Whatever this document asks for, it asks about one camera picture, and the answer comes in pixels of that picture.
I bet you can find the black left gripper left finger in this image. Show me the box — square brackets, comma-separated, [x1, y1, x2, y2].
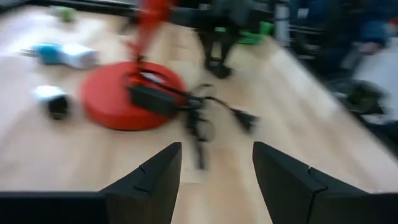
[99, 141, 183, 224]

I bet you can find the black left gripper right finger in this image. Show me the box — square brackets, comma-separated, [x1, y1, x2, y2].
[252, 141, 371, 224]

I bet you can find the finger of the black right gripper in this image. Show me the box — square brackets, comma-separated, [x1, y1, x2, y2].
[221, 30, 239, 68]
[198, 30, 216, 68]

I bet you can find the green plastic basket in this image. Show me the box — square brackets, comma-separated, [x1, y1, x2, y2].
[214, 21, 276, 46]

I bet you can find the black power adapter block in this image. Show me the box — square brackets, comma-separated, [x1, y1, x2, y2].
[127, 84, 179, 118]

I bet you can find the red desk lamp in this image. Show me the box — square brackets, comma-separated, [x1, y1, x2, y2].
[80, 0, 187, 132]

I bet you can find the person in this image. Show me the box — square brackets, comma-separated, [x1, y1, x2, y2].
[289, 0, 398, 78]

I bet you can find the green and white charger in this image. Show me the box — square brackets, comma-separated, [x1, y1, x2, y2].
[51, 5, 77, 24]

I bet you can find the teal charger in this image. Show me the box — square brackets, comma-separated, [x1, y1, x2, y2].
[21, 42, 63, 65]

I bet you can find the black lamp power cord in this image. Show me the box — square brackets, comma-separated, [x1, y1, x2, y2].
[177, 82, 261, 170]

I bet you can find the black table camera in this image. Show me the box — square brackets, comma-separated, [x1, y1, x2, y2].
[329, 77, 389, 121]

